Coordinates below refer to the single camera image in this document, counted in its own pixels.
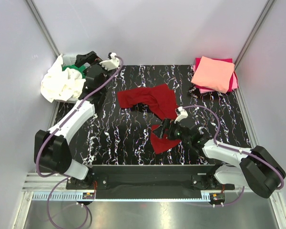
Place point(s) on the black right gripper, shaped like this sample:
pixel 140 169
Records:
pixel 168 130

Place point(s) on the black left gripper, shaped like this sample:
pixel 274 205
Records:
pixel 86 60

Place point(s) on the dark red t shirt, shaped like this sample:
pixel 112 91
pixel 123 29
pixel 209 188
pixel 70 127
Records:
pixel 161 101

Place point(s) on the white t shirt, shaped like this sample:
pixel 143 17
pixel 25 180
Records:
pixel 59 85

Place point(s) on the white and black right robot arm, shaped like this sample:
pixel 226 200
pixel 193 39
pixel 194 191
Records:
pixel 254 168

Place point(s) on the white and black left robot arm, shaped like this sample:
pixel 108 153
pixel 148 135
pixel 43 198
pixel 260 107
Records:
pixel 51 147

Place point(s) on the green t shirt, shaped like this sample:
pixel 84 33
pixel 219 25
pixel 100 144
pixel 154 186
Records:
pixel 80 69

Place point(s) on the white plastic laundry basket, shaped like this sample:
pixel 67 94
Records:
pixel 68 59

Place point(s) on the folded salmon t shirt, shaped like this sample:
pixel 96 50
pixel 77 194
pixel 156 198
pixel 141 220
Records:
pixel 206 60

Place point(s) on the folded crimson t shirt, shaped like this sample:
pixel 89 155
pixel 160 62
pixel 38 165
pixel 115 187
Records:
pixel 197 61

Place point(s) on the folded pink t shirt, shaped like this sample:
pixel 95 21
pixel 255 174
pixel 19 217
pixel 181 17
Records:
pixel 217 77

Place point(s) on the left orange connector board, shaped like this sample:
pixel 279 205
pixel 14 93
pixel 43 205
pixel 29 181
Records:
pixel 88 195

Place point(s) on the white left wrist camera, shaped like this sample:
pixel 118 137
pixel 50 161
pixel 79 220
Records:
pixel 112 63

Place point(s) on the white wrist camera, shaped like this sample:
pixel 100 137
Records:
pixel 181 114
pixel 112 63

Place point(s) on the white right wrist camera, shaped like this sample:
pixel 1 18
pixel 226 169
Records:
pixel 181 114

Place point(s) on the left corner aluminium post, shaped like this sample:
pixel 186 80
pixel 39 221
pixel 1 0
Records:
pixel 42 26

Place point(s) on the corner aluminium post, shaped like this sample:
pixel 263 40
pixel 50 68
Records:
pixel 42 26
pixel 255 29

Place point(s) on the white slotted cable duct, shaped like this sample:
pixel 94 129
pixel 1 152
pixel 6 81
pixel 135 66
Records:
pixel 77 196

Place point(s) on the right corner aluminium post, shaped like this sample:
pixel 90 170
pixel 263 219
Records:
pixel 255 29

